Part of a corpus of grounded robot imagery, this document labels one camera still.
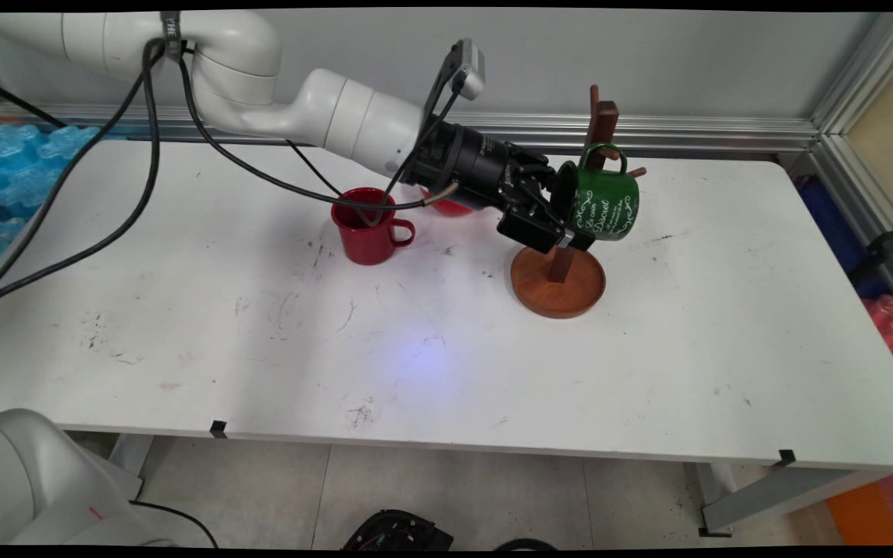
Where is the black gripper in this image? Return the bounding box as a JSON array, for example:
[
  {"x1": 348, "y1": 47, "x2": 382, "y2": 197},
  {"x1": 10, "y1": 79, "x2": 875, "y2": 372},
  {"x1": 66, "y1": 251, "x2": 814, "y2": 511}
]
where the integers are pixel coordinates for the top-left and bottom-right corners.
[{"x1": 404, "y1": 120, "x2": 593, "y2": 254}]

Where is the green mug with white print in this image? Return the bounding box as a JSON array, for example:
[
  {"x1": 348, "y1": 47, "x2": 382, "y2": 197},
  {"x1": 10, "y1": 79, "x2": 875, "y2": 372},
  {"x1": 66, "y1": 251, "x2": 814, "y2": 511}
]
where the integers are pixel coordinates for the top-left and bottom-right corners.
[{"x1": 563, "y1": 143, "x2": 641, "y2": 243}]

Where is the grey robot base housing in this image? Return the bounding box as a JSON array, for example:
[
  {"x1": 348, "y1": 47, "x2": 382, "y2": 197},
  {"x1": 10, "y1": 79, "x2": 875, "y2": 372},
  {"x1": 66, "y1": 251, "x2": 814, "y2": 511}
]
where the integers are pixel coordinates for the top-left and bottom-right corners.
[{"x1": 0, "y1": 408, "x2": 184, "y2": 547}]

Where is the brown wooden mug tree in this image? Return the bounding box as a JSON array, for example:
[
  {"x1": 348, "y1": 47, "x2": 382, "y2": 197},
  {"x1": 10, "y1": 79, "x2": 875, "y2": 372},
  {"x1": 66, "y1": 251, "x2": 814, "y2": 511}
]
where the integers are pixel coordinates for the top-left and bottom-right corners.
[{"x1": 510, "y1": 84, "x2": 646, "y2": 319}]

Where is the red bowl with white inside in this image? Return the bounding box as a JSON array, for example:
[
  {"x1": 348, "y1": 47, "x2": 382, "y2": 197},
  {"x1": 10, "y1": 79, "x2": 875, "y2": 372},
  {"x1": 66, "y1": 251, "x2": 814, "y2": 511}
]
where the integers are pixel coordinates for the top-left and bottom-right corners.
[{"x1": 419, "y1": 190, "x2": 478, "y2": 218}]

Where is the red enamel mug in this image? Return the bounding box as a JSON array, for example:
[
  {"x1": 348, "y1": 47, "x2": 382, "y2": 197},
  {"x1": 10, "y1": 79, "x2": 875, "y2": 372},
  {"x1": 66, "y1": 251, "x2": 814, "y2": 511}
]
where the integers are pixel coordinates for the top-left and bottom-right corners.
[{"x1": 330, "y1": 188, "x2": 416, "y2": 267}]

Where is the blue plastic container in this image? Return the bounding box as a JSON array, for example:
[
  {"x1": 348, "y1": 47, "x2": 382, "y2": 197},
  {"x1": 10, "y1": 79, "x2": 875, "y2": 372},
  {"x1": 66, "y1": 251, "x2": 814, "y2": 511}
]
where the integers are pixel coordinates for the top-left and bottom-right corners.
[{"x1": 795, "y1": 177, "x2": 889, "y2": 299}]

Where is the black device on floor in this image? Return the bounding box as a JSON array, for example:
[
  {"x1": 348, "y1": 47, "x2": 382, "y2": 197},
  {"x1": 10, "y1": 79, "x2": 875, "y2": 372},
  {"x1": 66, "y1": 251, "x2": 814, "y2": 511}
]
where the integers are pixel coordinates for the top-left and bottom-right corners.
[{"x1": 342, "y1": 509, "x2": 455, "y2": 551}]

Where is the red plastic bag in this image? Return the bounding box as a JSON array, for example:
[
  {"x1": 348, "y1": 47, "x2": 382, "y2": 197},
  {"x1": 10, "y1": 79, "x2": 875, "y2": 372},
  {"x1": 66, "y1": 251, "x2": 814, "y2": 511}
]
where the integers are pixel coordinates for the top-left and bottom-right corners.
[{"x1": 864, "y1": 294, "x2": 893, "y2": 400}]

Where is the grey metal table leg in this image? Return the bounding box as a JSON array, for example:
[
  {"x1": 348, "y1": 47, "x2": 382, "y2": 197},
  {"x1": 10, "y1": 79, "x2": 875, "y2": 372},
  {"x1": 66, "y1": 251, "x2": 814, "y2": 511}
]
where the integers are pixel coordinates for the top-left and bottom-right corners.
[
  {"x1": 109, "y1": 432, "x2": 154, "y2": 501},
  {"x1": 698, "y1": 463, "x2": 893, "y2": 537}
]

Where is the orange floor mat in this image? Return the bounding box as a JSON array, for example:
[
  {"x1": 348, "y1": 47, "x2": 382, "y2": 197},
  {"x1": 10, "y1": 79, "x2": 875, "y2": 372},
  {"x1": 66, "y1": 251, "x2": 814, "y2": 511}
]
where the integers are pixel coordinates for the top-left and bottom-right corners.
[{"x1": 826, "y1": 473, "x2": 893, "y2": 546}]

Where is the blue wrapped water bottle pack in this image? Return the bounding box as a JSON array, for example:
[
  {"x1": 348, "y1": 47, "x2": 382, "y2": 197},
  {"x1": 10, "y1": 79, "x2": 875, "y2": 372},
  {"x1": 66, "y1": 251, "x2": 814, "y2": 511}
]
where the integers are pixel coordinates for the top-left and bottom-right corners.
[{"x1": 0, "y1": 124, "x2": 106, "y2": 281}]

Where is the black slanted rod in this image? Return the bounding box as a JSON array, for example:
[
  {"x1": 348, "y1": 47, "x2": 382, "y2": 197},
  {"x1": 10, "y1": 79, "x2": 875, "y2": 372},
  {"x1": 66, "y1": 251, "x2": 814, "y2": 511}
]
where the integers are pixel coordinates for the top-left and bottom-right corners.
[{"x1": 0, "y1": 74, "x2": 67, "y2": 129}]

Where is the black cable with metal end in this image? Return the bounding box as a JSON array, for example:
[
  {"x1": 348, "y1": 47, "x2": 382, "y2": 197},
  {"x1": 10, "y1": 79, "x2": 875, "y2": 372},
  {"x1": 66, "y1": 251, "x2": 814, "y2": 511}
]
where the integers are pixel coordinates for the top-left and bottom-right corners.
[{"x1": 178, "y1": 46, "x2": 460, "y2": 212}]

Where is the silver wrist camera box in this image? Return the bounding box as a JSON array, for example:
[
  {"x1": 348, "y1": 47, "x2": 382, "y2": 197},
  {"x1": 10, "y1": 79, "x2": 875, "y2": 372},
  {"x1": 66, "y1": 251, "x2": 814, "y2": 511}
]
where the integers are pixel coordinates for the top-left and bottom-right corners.
[{"x1": 446, "y1": 39, "x2": 487, "y2": 102}]

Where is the long aluminium frame rail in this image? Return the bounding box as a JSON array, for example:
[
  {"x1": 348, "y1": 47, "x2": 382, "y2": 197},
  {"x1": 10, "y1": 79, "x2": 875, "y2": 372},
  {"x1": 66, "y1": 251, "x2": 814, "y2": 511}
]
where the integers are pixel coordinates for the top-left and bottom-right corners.
[{"x1": 0, "y1": 105, "x2": 823, "y2": 153}]

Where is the thin black camera cable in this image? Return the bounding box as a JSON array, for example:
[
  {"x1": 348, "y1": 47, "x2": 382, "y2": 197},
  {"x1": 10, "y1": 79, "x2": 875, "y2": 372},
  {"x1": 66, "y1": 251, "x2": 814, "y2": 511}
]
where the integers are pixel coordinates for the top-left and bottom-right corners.
[{"x1": 285, "y1": 46, "x2": 464, "y2": 227}]

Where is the aluminium frame corner post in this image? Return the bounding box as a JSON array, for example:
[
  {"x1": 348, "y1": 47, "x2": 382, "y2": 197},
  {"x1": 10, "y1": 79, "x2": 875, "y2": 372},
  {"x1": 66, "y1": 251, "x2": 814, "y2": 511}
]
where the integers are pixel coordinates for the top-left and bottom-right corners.
[{"x1": 807, "y1": 12, "x2": 893, "y2": 326}]

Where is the thick black cable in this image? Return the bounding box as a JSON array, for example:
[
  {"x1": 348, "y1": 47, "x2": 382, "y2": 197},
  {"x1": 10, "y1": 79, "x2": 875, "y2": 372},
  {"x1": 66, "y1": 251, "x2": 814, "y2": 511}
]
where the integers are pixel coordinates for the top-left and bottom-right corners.
[
  {"x1": 0, "y1": 43, "x2": 159, "y2": 301},
  {"x1": 0, "y1": 46, "x2": 164, "y2": 307}
]

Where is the black cable on floor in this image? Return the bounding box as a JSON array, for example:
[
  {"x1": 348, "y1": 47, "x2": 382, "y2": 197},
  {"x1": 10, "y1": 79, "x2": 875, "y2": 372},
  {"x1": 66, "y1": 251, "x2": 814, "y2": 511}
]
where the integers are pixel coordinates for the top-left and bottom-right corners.
[{"x1": 130, "y1": 500, "x2": 219, "y2": 548}]

